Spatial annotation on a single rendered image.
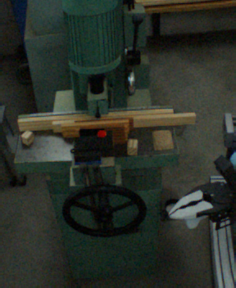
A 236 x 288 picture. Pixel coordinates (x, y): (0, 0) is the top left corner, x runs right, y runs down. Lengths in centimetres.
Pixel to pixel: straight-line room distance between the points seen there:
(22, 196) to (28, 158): 111
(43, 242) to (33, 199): 34
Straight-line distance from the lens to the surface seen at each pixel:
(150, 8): 342
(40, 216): 244
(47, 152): 149
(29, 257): 230
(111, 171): 134
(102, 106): 143
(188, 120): 155
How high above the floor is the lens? 191
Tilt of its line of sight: 41 degrees down
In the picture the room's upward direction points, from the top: 3 degrees counter-clockwise
